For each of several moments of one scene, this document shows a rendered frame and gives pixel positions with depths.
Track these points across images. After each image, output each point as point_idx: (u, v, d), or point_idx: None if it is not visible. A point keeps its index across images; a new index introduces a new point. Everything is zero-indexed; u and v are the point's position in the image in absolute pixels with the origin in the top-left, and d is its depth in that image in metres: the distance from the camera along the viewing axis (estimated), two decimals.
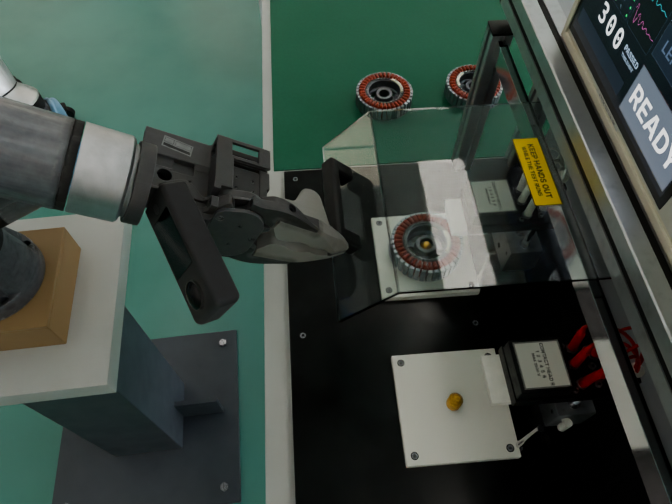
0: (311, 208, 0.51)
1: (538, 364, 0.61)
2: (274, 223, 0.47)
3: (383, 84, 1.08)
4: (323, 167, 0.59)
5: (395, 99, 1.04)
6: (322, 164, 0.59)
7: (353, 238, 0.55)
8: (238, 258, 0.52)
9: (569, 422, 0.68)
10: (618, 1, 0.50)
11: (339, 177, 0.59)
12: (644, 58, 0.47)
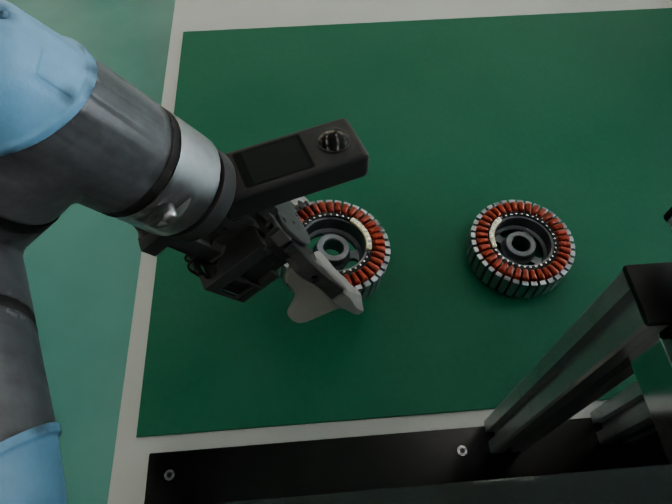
0: None
1: None
2: None
3: (333, 225, 0.54)
4: None
5: (354, 266, 0.50)
6: None
7: None
8: (308, 258, 0.42)
9: None
10: None
11: None
12: None
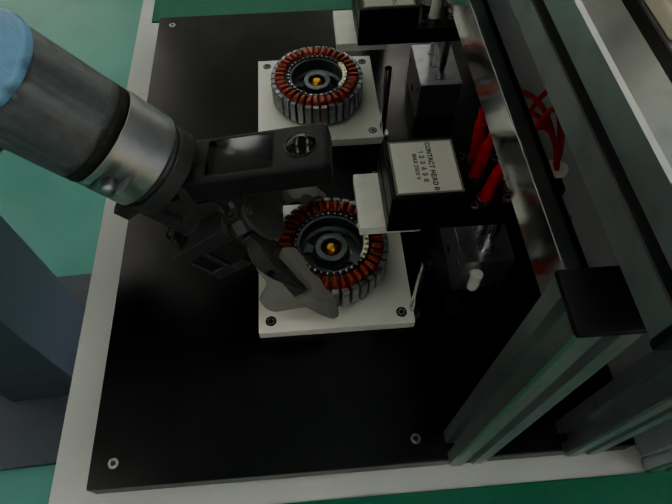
0: None
1: (419, 166, 0.43)
2: None
3: (342, 225, 0.54)
4: None
5: (341, 270, 0.50)
6: None
7: None
8: (266, 252, 0.43)
9: (479, 273, 0.50)
10: None
11: None
12: None
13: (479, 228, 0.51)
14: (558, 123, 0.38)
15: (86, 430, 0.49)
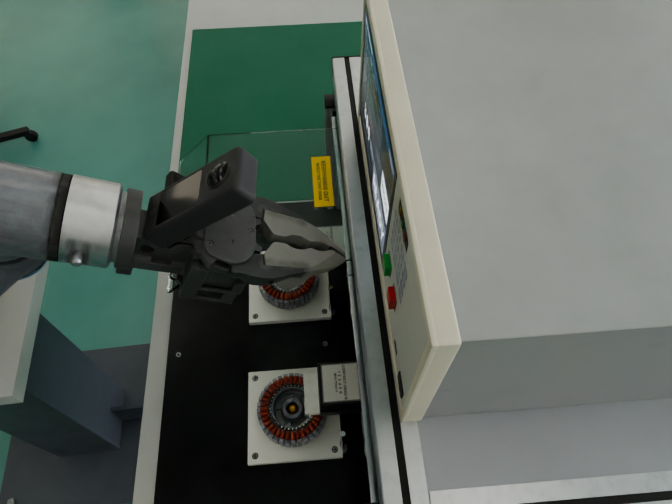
0: (290, 243, 0.55)
1: (337, 382, 0.76)
2: (261, 212, 0.51)
3: (300, 391, 0.87)
4: (166, 178, 0.78)
5: (297, 426, 0.83)
6: (166, 176, 0.79)
7: None
8: (253, 273, 0.47)
9: None
10: (367, 105, 0.65)
11: None
12: (374, 154, 0.62)
13: None
14: None
15: None
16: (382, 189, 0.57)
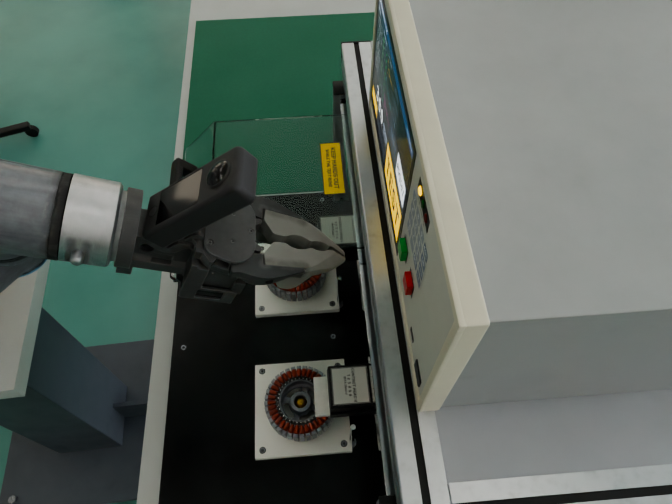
0: (290, 243, 0.55)
1: (347, 385, 0.78)
2: (261, 212, 0.51)
3: (308, 384, 0.85)
4: (172, 165, 0.76)
5: (306, 420, 0.81)
6: (172, 163, 0.77)
7: None
8: (253, 272, 0.47)
9: None
10: (380, 87, 0.64)
11: (185, 173, 0.77)
12: (387, 137, 0.60)
13: None
14: None
15: None
16: (397, 172, 0.55)
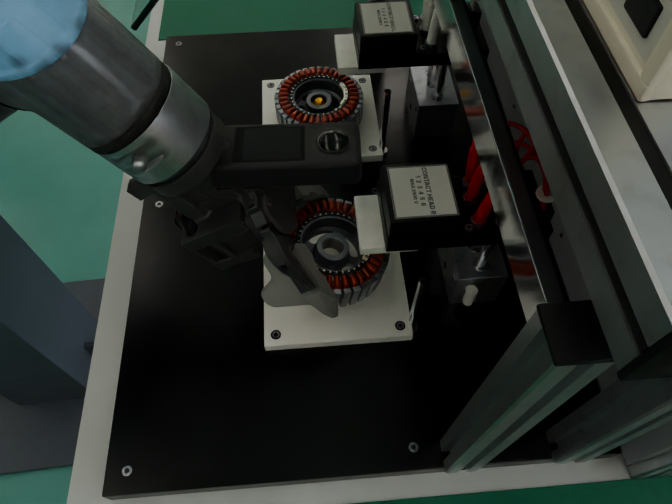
0: None
1: (417, 191, 0.45)
2: None
3: (344, 227, 0.54)
4: None
5: (343, 270, 0.50)
6: None
7: None
8: (282, 246, 0.42)
9: (473, 289, 0.53)
10: None
11: None
12: None
13: (474, 246, 0.53)
14: None
15: (100, 439, 0.51)
16: None
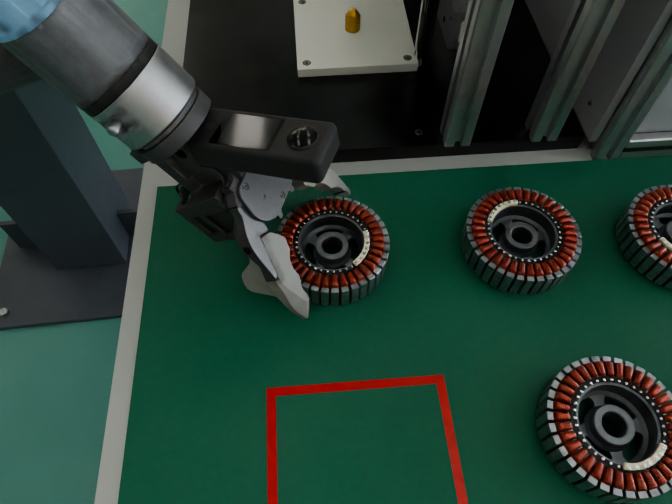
0: None
1: None
2: None
3: (353, 229, 0.54)
4: None
5: (329, 270, 0.50)
6: None
7: None
8: (247, 229, 0.44)
9: None
10: None
11: None
12: None
13: None
14: None
15: None
16: None
